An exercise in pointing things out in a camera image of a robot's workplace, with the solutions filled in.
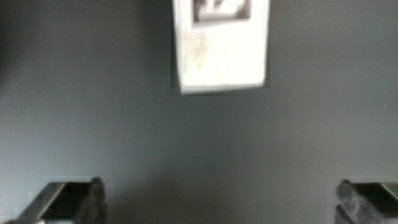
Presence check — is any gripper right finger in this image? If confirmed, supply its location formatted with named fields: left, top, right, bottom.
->
left=333, top=180, right=398, bottom=224

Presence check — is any white table leg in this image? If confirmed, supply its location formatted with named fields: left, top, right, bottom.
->
left=172, top=0, right=270, bottom=95

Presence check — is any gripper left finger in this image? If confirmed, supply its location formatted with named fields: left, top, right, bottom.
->
left=14, top=177, right=106, bottom=224

